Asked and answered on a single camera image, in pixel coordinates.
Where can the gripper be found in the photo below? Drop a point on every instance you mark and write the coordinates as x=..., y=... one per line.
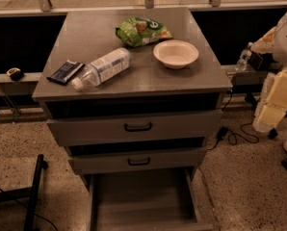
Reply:
x=286, y=41

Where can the clear plastic bottle blue label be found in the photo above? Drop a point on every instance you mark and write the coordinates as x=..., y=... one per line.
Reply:
x=102, y=69

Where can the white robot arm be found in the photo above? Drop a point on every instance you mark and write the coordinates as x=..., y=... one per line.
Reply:
x=280, y=42

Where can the small water bottle on ledge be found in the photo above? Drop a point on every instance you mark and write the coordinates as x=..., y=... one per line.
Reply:
x=246, y=53

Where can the grey top drawer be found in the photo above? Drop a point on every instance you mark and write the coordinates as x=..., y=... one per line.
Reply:
x=124, y=128

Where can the grey middle drawer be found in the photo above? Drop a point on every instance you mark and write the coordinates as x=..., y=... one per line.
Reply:
x=138, y=160

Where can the grey drawer cabinet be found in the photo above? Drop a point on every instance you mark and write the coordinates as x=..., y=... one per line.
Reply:
x=146, y=87

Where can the grey open bottom drawer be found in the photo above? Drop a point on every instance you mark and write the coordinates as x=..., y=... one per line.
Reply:
x=147, y=200

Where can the black box on ledge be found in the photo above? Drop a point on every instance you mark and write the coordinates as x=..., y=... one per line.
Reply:
x=260, y=62

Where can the white paper bowl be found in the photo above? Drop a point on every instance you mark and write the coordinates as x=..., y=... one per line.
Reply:
x=175, y=54

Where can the green chip bag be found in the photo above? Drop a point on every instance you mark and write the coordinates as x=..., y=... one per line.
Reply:
x=138, y=31

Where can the dark blue snack packet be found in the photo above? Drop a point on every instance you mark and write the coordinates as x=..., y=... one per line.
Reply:
x=65, y=72

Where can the yellow black tape measure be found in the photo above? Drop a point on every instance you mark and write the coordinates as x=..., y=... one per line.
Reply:
x=15, y=73

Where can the black metal stand left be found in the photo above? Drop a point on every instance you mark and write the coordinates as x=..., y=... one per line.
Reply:
x=30, y=192

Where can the black power adapter with cable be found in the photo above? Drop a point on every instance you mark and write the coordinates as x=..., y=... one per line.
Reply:
x=231, y=136

